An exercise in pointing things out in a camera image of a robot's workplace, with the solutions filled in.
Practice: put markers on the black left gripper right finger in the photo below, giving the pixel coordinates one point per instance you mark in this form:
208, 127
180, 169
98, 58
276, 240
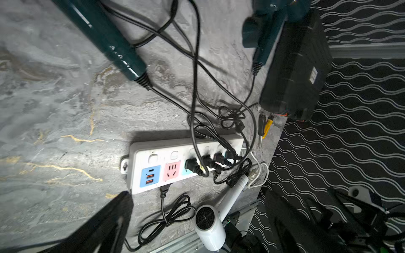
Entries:
290, 228

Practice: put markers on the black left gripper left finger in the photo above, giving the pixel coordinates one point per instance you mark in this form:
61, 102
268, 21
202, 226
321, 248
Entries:
105, 232

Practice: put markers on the white multicolour power strip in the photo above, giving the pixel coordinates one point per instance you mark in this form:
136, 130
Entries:
153, 164

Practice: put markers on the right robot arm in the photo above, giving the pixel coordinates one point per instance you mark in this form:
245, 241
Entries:
365, 228

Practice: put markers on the white hair dryer front right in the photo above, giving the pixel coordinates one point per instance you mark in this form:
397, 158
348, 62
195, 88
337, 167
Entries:
208, 220

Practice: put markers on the black plastic tool case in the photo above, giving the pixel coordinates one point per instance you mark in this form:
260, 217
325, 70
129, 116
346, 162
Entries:
299, 69

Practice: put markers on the large green orange hair dryer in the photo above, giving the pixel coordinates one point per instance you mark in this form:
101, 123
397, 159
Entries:
92, 20

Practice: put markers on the black handle screwdriver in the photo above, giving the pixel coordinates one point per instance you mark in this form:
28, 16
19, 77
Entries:
261, 128

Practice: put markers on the yellow handle screwdriver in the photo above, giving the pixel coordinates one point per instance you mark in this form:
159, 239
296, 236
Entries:
268, 125

